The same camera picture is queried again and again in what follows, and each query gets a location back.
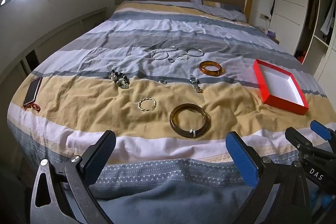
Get red cardboard box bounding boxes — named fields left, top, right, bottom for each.
left=253, top=59, right=310, bottom=115

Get low white shelf unit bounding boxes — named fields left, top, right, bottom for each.
left=0, top=7, right=108, bottom=109

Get black and white bead bracelet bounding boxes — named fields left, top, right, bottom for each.
left=109, top=68, right=130, bottom=89

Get person's right hand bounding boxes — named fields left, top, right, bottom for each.
left=312, top=193, right=334, bottom=214

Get dark brown large bangle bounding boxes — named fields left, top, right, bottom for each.
left=169, top=103, right=211, bottom=138

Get gold twisted bracelet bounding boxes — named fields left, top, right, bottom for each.
left=138, top=97, right=157, bottom=111

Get striped duvet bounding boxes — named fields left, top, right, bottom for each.
left=7, top=0, right=331, bottom=224

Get amber bangle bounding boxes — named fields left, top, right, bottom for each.
left=199, top=61, right=223, bottom=76

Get grey pillow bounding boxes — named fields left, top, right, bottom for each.
left=189, top=0, right=248, bottom=22

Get smartphone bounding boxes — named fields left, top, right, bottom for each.
left=23, top=76, right=43, bottom=106

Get silver bangle with clasp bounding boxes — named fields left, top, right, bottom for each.
left=186, top=48, right=205, bottom=58

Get bedside table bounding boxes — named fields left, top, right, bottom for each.
left=259, top=26, right=280, bottom=45

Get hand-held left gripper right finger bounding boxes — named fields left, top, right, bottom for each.
left=225, top=131, right=319, bottom=224

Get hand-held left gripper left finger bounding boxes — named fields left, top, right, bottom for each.
left=30, top=130, right=116, bottom=224

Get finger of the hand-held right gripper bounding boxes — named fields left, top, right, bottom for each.
left=285, top=127, right=336, bottom=170
left=310, top=120, right=336, bottom=151

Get hanging clothes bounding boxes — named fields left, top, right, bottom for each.
left=320, top=0, right=336, bottom=35

